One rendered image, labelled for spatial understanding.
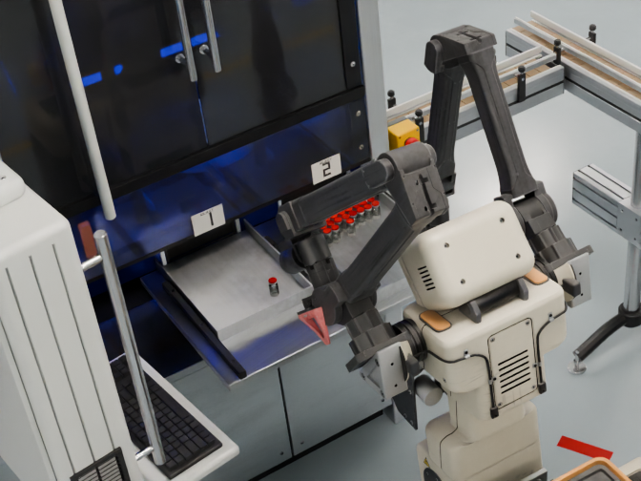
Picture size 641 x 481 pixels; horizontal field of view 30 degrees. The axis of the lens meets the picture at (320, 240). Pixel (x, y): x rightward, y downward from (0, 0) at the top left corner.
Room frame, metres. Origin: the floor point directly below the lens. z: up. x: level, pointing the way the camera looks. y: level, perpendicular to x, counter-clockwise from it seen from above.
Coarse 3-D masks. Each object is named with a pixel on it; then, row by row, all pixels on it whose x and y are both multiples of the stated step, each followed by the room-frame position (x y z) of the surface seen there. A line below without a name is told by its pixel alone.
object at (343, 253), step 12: (384, 204) 2.52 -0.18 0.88; (384, 216) 2.47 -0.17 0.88; (360, 228) 2.43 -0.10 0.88; (372, 228) 2.43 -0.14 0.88; (348, 240) 2.39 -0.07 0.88; (360, 240) 2.38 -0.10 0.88; (336, 252) 2.35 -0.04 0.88; (348, 252) 2.34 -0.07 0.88; (336, 264) 2.30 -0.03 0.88; (348, 264) 2.29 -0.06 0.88; (396, 264) 2.27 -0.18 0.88; (384, 276) 2.23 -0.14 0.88; (396, 276) 2.23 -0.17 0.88; (384, 288) 2.15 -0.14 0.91; (396, 288) 2.17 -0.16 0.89
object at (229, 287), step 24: (240, 240) 2.44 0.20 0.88; (264, 240) 2.39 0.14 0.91; (168, 264) 2.38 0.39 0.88; (192, 264) 2.37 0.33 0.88; (216, 264) 2.36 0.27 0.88; (240, 264) 2.35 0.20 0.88; (264, 264) 2.33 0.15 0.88; (192, 288) 2.28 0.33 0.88; (216, 288) 2.27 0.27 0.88; (240, 288) 2.25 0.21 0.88; (264, 288) 2.24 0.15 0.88; (288, 288) 2.23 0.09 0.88; (312, 288) 2.19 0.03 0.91; (216, 312) 2.18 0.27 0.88; (240, 312) 2.16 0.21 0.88; (264, 312) 2.13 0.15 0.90
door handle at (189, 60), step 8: (176, 0) 2.31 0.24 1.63; (176, 8) 2.31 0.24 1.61; (184, 8) 2.32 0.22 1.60; (176, 16) 2.32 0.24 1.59; (184, 16) 2.31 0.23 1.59; (184, 24) 2.31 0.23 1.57; (184, 32) 2.31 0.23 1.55; (184, 40) 2.31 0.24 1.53; (184, 48) 2.31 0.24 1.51; (192, 48) 2.32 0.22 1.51; (176, 56) 2.37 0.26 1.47; (184, 56) 2.32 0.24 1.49; (192, 56) 2.31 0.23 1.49; (184, 64) 2.34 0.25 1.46; (192, 64) 2.31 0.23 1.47; (192, 72) 2.31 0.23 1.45; (192, 80) 2.31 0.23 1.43
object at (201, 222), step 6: (210, 210) 2.36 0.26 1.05; (216, 210) 2.37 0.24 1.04; (222, 210) 2.38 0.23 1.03; (198, 216) 2.35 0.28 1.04; (204, 216) 2.36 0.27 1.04; (216, 216) 2.37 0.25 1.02; (222, 216) 2.38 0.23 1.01; (192, 222) 2.34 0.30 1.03; (198, 222) 2.35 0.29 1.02; (204, 222) 2.36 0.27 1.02; (210, 222) 2.36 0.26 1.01; (216, 222) 2.37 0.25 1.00; (222, 222) 2.38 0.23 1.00; (198, 228) 2.35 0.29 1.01; (204, 228) 2.35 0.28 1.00; (210, 228) 2.36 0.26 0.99; (198, 234) 2.35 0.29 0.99
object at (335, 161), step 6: (336, 156) 2.53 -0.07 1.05; (318, 162) 2.51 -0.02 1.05; (324, 162) 2.51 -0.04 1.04; (330, 162) 2.52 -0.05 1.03; (336, 162) 2.53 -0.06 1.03; (312, 168) 2.50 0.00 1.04; (318, 168) 2.51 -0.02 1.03; (324, 168) 2.51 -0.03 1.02; (330, 168) 2.52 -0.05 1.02; (336, 168) 2.53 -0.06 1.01; (312, 174) 2.50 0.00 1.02; (318, 174) 2.50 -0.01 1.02; (336, 174) 2.53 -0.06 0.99; (318, 180) 2.50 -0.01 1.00
